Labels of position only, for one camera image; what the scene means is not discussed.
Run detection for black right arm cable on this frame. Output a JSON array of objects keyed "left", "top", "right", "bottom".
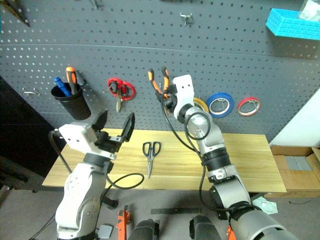
[{"left": 160, "top": 98, "right": 262, "bottom": 216}]

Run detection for blue tape roll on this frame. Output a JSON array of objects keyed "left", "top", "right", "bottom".
[{"left": 206, "top": 92, "right": 235, "bottom": 119}]

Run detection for orange black handled screwdriver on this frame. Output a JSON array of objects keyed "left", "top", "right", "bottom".
[{"left": 65, "top": 66, "right": 79, "bottom": 96}]

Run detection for dark pointed hanging tool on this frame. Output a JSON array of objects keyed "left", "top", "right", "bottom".
[{"left": 0, "top": 0, "right": 31, "bottom": 28}]

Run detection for black table foot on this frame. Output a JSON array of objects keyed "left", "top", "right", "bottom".
[{"left": 102, "top": 196, "right": 119, "bottom": 210}]

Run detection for grey pegboard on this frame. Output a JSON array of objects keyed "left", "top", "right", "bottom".
[{"left": 0, "top": 0, "right": 320, "bottom": 144}]

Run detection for white bag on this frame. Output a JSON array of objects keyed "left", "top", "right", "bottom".
[{"left": 296, "top": 0, "right": 320, "bottom": 21}]

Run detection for red tape roll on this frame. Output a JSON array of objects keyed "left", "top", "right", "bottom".
[{"left": 236, "top": 96, "right": 261, "bottom": 117}]

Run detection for white green plastic packet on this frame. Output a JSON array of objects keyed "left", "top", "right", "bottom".
[{"left": 250, "top": 195, "right": 279, "bottom": 216}]

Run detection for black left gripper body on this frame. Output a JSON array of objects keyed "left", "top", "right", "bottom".
[{"left": 93, "top": 130, "right": 126, "bottom": 154}]

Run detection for metal hanging tool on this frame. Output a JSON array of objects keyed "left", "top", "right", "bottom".
[{"left": 89, "top": 0, "right": 104, "bottom": 11}]

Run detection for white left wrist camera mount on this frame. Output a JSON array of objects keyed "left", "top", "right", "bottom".
[{"left": 58, "top": 121, "right": 118, "bottom": 161}]

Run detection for yellow tape roll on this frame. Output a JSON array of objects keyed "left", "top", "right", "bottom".
[{"left": 192, "top": 97, "right": 211, "bottom": 114}]

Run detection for black cabinet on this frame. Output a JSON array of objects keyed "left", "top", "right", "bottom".
[{"left": 0, "top": 74, "right": 66, "bottom": 194}]

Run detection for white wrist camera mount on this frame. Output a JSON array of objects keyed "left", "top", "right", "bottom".
[
  {"left": 172, "top": 74, "right": 196, "bottom": 121},
  {"left": 58, "top": 121, "right": 118, "bottom": 161}
]

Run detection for black tool cup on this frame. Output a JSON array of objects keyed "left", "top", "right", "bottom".
[{"left": 50, "top": 83, "right": 92, "bottom": 121}]

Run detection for orange black clamp tool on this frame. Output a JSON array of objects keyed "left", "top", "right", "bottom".
[{"left": 116, "top": 204, "right": 133, "bottom": 240}]

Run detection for dark rounded shape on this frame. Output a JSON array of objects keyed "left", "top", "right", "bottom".
[
  {"left": 130, "top": 218, "right": 161, "bottom": 240},
  {"left": 188, "top": 214, "right": 221, "bottom": 240}
]

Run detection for thin black floor cable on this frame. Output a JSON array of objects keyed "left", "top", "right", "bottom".
[{"left": 288, "top": 198, "right": 313, "bottom": 205}]

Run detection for brown cardboard box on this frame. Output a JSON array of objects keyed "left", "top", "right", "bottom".
[{"left": 264, "top": 144, "right": 320, "bottom": 199}]

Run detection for metal pegboard hook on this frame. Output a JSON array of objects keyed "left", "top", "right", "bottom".
[
  {"left": 179, "top": 12, "right": 194, "bottom": 26},
  {"left": 21, "top": 87, "right": 41, "bottom": 97}
]

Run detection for white panel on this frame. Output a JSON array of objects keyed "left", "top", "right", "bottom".
[{"left": 269, "top": 96, "right": 320, "bottom": 149}]

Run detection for black handled tool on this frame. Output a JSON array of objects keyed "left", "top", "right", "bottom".
[{"left": 75, "top": 70, "right": 88, "bottom": 87}]

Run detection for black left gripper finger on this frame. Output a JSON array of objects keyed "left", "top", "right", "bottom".
[
  {"left": 92, "top": 109, "right": 109, "bottom": 133},
  {"left": 121, "top": 112, "right": 136, "bottom": 143}
]

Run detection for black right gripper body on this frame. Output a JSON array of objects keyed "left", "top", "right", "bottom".
[{"left": 164, "top": 90, "right": 179, "bottom": 113}]

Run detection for small orange object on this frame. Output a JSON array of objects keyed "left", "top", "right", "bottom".
[{"left": 225, "top": 224, "right": 237, "bottom": 240}]

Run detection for black handled scissors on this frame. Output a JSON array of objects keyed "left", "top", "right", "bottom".
[{"left": 142, "top": 140, "right": 162, "bottom": 180}]

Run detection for black flat bar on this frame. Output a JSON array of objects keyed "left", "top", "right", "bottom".
[{"left": 150, "top": 207, "right": 202, "bottom": 216}]

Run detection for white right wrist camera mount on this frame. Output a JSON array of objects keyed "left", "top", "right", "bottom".
[{"left": 172, "top": 74, "right": 196, "bottom": 121}]

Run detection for orange black handled pliers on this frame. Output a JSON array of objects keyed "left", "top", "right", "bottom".
[{"left": 147, "top": 65, "right": 172, "bottom": 101}]

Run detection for grey square pad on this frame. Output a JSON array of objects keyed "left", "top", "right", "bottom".
[{"left": 98, "top": 224, "right": 115, "bottom": 239}]

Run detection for red handled scissors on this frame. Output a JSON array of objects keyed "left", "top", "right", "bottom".
[{"left": 107, "top": 77, "right": 137, "bottom": 114}]

